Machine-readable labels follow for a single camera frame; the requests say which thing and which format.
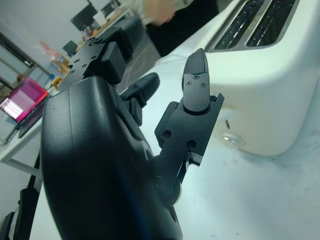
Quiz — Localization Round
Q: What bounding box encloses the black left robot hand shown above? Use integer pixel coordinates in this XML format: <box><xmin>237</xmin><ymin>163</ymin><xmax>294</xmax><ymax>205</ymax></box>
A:
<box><xmin>39</xmin><ymin>16</ymin><xmax>225</xmax><ymax>240</ymax></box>

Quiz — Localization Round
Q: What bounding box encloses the person's bare hand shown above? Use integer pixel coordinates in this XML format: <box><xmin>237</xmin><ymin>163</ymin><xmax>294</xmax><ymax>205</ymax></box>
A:
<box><xmin>143</xmin><ymin>0</ymin><xmax>176</xmax><ymax>26</ymax></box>

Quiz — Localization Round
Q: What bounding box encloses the person in dark trousers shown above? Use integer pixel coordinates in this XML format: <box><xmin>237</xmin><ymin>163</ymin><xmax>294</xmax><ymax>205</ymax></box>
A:
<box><xmin>136</xmin><ymin>0</ymin><xmax>237</xmax><ymax>58</ymax></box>

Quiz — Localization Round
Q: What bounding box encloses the translucent toaster knob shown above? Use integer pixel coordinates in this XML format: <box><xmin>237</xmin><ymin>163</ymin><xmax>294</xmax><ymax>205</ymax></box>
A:
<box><xmin>221</xmin><ymin>133</ymin><xmax>247</xmax><ymax>150</ymax></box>

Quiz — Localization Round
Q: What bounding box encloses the white two-slot toaster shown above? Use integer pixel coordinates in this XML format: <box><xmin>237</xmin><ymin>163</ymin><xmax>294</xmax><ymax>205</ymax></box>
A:
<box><xmin>203</xmin><ymin>0</ymin><xmax>320</xmax><ymax>157</ymax></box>

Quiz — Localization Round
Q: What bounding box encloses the large black monitor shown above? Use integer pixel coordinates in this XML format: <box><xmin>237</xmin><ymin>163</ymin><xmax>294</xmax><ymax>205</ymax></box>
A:
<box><xmin>70</xmin><ymin>4</ymin><xmax>97</xmax><ymax>32</ymax></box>

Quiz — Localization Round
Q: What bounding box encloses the black chair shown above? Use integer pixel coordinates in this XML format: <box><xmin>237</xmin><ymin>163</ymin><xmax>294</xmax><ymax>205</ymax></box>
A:
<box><xmin>4</xmin><ymin>154</ymin><xmax>43</xmax><ymax>240</ymax></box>

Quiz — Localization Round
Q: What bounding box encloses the white desk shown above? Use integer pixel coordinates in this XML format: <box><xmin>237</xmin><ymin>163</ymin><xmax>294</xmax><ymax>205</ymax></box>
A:
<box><xmin>0</xmin><ymin>117</ymin><xmax>43</xmax><ymax>171</ymax></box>

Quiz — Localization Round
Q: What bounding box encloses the small black monitor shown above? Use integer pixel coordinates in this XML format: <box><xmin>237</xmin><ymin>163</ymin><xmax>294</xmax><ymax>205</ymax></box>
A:
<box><xmin>62</xmin><ymin>41</ymin><xmax>77</xmax><ymax>55</ymax></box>

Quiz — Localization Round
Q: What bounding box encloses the laptop with pink screen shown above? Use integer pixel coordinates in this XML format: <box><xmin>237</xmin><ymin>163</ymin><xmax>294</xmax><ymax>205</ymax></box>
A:
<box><xmin>0</xmin><ymin>76</ymin><xmax>50</xmax><ymax>138</ymax></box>

